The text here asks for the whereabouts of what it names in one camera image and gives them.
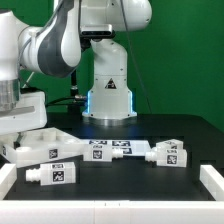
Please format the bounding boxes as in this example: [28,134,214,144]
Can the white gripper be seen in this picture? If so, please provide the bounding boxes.
[0,92,47,135]

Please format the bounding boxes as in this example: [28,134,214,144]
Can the white square table top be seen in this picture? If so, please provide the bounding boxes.
[0,128,86,168]

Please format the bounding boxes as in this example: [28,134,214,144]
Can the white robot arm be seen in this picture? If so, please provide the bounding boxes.
[0,0,152,135]

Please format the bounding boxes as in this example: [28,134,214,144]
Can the white marker sheet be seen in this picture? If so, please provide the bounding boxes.
[84,139,151,156]

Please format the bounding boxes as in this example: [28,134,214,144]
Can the black camera stand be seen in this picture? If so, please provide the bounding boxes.
[68,72,80,114]

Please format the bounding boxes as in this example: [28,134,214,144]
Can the black cables at base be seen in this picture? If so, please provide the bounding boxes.
[44,94,88,108]

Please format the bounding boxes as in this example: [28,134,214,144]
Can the grey camera on stand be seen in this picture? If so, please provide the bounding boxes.
[80,24,115,39]

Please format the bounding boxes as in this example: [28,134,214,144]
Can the white U-shaped obstacle wall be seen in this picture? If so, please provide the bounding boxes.
[0,165,224,224]

